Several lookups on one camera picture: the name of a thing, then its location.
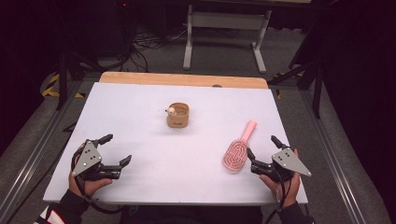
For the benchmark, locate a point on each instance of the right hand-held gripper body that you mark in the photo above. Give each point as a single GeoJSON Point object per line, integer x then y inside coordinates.
{"type": "Point", "coordinates": [288, 160]}

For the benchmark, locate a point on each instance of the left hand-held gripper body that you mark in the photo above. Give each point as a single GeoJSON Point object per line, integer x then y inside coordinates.
{"type": "Point", "coordinates": [85, 158]}

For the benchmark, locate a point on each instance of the pink hairbrush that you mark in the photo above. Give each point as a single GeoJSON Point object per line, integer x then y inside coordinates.
{"type": "Point", "coordinates": [236, 155]}

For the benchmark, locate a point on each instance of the person's left hand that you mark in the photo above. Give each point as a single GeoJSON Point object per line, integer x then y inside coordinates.
{"type": "Point", "coordinates": [90, 186]}

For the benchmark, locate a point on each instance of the person's right hand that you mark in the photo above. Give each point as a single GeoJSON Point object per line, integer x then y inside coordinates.
{"type": "Point", "coordinates": [289, 189]}

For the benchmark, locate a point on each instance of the black metal stand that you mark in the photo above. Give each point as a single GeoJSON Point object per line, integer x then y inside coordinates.
{"type": "Point", "coordinates": [63, 81]}
{"type": "Point", "coordinates": [317, 90]}

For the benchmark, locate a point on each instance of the tan round container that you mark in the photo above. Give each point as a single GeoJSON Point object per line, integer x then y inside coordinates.
{"type": "Point", "coordinates": [178, 119]}

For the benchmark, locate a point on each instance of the yellow black floor tape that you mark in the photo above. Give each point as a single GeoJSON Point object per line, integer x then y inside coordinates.
{"type": "Point", "coordinates": [51, 87]}

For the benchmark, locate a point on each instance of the aluminium rail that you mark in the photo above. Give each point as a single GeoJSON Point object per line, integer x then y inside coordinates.
{"type": "Point", "coordinates": [333, 155]}
{"type": "Point", "coordinates": [31, 155]}

